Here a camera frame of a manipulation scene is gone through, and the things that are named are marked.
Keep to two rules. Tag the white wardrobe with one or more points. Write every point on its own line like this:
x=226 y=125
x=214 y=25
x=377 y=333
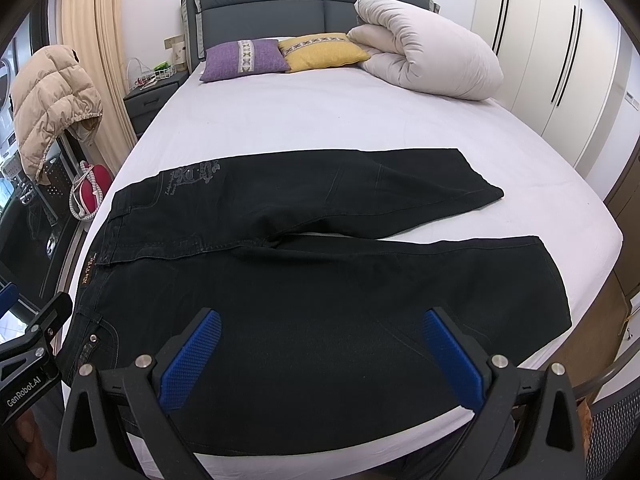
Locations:
x=565 y=67

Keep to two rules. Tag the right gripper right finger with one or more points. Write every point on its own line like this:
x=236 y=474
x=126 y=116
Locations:
x=525 y=423

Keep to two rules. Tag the black denim pants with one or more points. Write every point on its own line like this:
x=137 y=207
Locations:
x=321 y=305

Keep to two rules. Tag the beige curtain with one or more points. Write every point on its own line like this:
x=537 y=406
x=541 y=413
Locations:
x=93 y=28

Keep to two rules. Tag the dark grey nightstand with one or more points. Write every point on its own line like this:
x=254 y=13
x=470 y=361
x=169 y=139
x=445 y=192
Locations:
x=142 y=105

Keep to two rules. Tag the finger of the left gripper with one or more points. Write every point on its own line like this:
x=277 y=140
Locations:
x=28 y=368

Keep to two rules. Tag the yellow patterned pillow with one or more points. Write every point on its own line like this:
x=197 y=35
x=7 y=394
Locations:
x=327 y=50

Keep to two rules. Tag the red and white bag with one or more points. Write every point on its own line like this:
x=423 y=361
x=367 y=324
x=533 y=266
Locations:
x=88 y=190

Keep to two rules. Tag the folded beige duvet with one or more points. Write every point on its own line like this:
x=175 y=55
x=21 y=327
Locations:
x=419 y=50

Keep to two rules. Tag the dark grey headboard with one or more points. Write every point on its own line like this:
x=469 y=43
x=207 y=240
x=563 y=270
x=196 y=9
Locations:
x=210 y=22

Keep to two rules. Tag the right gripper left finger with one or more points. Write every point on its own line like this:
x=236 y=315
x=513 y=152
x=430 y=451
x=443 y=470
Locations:
x=94 y=441

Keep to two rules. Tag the purple patterned pillow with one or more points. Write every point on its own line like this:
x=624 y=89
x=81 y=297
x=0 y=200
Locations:
x=240 y=58

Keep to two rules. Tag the beige puffer jacket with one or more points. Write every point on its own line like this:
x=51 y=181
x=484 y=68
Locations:
x=52 y=93

